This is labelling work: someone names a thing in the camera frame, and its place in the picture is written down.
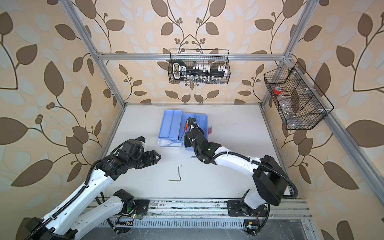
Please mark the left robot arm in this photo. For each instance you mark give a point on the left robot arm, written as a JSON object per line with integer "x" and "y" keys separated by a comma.
{"x": 68, "y": 222}

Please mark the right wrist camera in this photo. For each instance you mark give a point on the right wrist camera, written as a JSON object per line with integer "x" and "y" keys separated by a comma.
{"x": 191, "y": 123}

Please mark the black socket set holder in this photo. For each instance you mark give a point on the black socket set holder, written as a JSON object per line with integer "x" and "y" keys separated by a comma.
{"x": 197, "y": 72}

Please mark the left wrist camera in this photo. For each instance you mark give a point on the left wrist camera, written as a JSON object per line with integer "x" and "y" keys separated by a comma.
{"x": 141, "y": 139}

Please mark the white and blue tool box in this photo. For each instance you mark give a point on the white and blue tool box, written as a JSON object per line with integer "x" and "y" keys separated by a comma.
{"x": 173, "y": 128}

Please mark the back wire basket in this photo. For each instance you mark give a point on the back wire basket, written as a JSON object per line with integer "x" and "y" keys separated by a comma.
{"x": 217, "y": 57}

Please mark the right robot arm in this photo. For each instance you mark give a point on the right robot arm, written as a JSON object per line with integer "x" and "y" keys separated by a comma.
{"x": 272, "y": 184}

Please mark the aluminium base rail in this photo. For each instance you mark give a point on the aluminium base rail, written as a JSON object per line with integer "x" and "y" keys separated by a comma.
{"x": 219, "y": 209}

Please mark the wire basket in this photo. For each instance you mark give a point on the wire basket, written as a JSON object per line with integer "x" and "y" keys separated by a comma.
{"x": 303, "y": 103}
{"x": 217, "y": 57}

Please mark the right wire basket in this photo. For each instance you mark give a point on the right wire basket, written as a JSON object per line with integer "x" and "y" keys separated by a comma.
{"x": 303, "y": 103}

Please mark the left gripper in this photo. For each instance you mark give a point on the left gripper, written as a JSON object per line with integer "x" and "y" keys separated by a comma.
{"x": 151, "y": 158}

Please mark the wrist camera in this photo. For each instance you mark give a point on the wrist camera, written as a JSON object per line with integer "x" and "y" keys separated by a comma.
{"x": 191, "y": 123}
{"x": 141, "y": 139}

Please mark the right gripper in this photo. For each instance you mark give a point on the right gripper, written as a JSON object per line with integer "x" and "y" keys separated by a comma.
{"x": 187, "y": 139}

